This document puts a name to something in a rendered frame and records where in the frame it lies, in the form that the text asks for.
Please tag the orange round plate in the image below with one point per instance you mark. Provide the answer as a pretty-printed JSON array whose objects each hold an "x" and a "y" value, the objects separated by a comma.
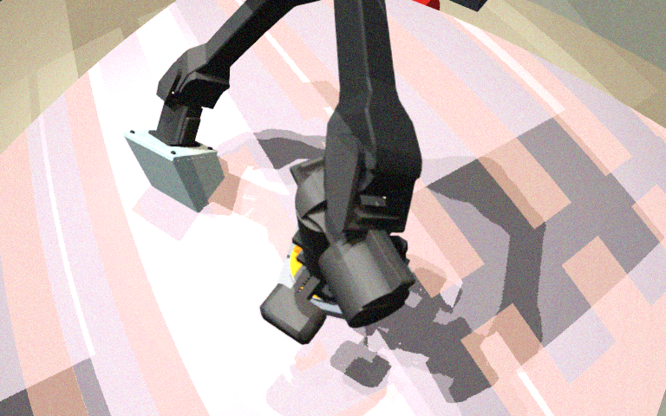
[{"x": 295, "y": 266}]

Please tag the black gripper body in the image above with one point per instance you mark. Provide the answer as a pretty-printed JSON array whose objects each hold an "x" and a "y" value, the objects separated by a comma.
[{"x": 295, "y": 314}]

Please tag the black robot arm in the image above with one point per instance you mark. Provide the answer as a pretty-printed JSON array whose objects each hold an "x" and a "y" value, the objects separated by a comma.
[{"x": 371, "y": 148}]

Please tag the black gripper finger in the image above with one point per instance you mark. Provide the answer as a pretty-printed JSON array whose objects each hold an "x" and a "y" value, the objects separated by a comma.
[{"x": 299, "y": 273}]

